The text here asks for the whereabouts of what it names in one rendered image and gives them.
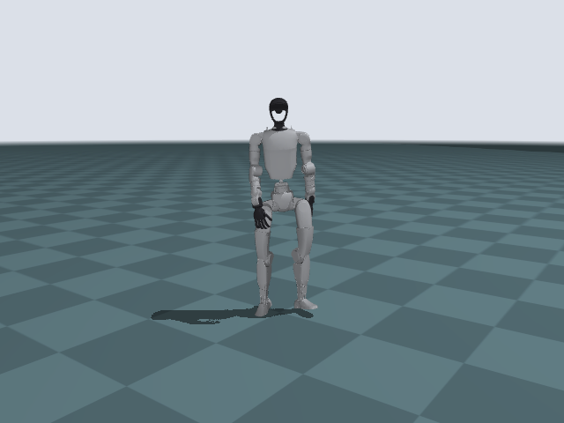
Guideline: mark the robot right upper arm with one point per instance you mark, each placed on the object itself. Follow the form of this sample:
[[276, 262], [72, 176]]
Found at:
[[254, 153]]

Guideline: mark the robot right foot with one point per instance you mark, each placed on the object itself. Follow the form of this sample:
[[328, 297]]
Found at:
[[263, 309]]

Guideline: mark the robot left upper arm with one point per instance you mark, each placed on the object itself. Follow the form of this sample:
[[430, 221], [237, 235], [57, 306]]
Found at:
[[306, 153]]

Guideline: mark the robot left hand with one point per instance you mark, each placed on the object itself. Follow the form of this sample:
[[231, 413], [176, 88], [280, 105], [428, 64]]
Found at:
[[311, 201]]

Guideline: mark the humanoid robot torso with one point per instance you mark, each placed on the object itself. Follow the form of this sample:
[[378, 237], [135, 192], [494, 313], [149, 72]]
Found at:
[[280, 160]]

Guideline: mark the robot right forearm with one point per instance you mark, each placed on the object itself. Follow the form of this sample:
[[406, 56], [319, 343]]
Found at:
[[255, 187]]

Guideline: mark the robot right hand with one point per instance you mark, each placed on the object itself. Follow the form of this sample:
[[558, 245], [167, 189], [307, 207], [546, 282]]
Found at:
[[259, 214]]

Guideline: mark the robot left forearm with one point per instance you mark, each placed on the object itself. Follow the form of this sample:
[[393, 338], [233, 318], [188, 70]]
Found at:
[[309, 185]]

